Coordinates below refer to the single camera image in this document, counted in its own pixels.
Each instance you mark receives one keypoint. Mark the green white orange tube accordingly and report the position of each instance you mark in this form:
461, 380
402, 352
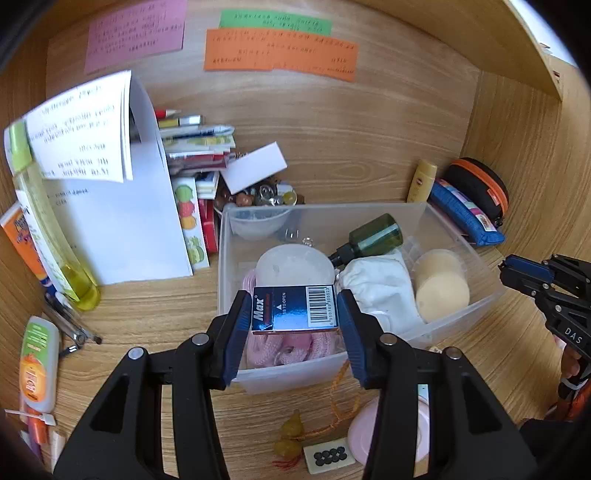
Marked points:
39, 364

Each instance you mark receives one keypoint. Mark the pile of small trinkets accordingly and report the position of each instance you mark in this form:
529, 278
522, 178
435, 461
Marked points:
258, 196

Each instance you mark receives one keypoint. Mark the black orange round case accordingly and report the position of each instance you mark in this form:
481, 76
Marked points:
480, 184

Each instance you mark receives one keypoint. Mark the stack of books and cards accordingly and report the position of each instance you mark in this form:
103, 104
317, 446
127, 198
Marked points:
194, 143

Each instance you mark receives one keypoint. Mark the beige round makeup sponge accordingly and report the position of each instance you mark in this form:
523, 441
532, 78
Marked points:
441, 295

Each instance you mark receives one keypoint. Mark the small clear bowl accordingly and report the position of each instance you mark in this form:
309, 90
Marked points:
258, 226

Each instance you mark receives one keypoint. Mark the orange paper note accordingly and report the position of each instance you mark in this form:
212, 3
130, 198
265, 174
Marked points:
281, 55

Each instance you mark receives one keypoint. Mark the pale small rectangular box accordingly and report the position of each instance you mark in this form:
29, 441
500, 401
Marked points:
256, 168

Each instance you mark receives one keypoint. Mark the metal nail clipper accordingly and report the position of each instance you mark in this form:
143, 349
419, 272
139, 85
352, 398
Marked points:
69, 323

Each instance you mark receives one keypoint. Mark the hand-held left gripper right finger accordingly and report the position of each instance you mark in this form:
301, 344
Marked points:
358, 341

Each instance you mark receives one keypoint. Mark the yellow tube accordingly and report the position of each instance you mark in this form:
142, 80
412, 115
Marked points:
422, 180

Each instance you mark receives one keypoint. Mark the person's right hand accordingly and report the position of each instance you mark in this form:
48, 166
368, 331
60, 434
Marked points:
570, 364

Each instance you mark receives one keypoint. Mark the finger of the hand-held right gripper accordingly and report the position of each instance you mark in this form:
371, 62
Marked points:
572, 270
526, 270

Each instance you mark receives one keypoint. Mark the white round lid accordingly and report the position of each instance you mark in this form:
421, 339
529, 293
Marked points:
291, 267

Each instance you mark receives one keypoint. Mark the white card black dots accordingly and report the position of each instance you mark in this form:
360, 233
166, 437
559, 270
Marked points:
330, 454

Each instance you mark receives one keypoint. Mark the orange sunscreen tube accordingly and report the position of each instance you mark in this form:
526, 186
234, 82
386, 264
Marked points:
18, 235

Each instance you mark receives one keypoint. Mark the fruit print box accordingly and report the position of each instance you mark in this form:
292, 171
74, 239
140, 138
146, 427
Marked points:
189, 221

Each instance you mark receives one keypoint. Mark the blue staples box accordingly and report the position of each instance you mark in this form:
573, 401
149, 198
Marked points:
291, 309

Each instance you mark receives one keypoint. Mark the white folded paper sheet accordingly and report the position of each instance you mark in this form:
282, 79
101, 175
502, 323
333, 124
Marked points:
134, 221

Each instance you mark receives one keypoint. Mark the green paper note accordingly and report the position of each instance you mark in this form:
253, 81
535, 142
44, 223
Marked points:
277, 23

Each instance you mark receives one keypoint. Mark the printed paper receipt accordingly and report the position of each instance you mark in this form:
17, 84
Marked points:
78, 134

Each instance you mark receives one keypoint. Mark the dark green spray bottle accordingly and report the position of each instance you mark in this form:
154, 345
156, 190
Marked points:
374, 235

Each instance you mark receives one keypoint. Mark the pink round compact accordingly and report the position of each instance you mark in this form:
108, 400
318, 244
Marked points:
362, 434

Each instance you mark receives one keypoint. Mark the tall yellow-green spray bottle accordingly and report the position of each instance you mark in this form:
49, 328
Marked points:
78, 286

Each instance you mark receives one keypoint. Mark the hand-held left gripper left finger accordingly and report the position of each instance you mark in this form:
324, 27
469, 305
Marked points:
238, 337

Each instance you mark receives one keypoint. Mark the clear plastic storage box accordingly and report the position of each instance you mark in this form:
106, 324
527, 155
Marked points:
295, 369

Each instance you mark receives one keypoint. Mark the blue zip pouch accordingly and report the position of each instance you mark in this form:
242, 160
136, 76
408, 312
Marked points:
466, 214

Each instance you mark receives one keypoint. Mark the pink paper note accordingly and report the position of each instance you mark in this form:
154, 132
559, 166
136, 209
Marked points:
138, 34

